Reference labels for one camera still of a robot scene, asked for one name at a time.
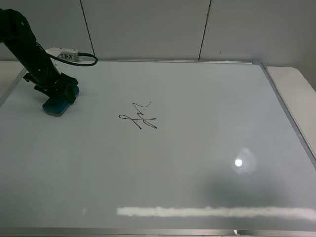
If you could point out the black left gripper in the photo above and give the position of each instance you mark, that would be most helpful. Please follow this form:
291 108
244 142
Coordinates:
47 78

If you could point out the teal whiteboard eraser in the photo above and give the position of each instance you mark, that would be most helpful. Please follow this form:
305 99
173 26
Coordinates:
57 104

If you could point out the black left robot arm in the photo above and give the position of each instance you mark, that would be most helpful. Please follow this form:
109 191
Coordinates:
17 36

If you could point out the white aluminium-framed whiteboard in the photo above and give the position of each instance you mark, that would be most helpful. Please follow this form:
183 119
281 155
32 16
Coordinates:
226 159

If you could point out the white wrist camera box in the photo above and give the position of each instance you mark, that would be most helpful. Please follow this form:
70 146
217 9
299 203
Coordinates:
68 55

